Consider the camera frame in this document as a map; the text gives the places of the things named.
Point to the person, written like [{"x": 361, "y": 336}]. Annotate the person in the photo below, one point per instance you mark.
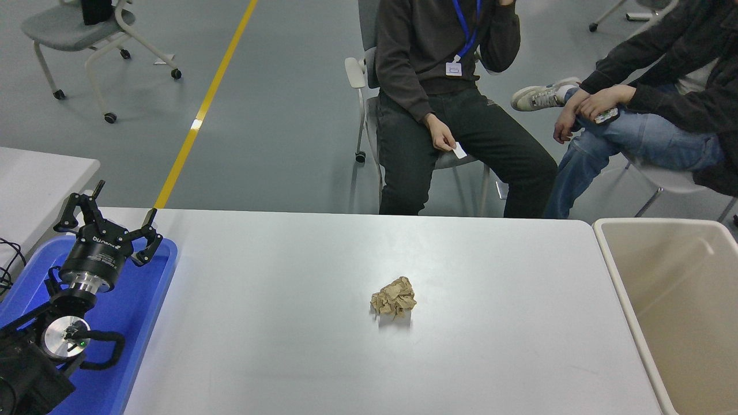
[
  {"x": 415, "y": 57},
  {"x": 646, "y": 135}
]

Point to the grey chair with white legs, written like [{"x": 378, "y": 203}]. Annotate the grey chair with white legs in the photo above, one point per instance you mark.
[{"x": 651, "y": 3}]

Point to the small white card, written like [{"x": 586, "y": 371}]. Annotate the small white card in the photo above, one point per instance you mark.
[{"x": 459, "y": 151}]

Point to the tan paper ball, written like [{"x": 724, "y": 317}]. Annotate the tan paper ball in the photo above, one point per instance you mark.
[{"x": 393, "y": 297}]

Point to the grey wheeled chair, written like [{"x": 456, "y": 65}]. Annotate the grey wheeled chair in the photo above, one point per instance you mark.
[{"x": 63, "y": 26}]

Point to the blue plastic tray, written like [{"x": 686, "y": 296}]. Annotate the blue plastic tray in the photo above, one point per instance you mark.
[{"x": 132, "y": 323}]

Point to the white armrest office chair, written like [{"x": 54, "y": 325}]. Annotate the white armrest office chair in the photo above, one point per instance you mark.
[{"x": 354, "y": 72}]

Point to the white seat chair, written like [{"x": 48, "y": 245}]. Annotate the white seat chair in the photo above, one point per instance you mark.
[{"x": 669, "y": 178}]

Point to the large pale plastic bin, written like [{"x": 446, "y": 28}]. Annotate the large pale plastic bin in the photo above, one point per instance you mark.
[{"x": 680, "y": 300}]

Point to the black bag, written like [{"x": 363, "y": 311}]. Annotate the black bag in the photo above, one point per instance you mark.
[{"x": 95, "y": 11}]

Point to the person's right hand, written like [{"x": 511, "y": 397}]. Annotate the person's right hand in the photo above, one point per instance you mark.
[
  {"x": 441, "y": 134},
  {"x": 565, "y": 127}
]

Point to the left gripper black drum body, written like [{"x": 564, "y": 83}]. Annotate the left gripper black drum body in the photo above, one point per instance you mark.
[{"x": 95, "y": 253}]

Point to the white side table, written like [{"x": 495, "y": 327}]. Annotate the white side table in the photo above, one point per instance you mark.
[{"x": 34, "y": 190}]

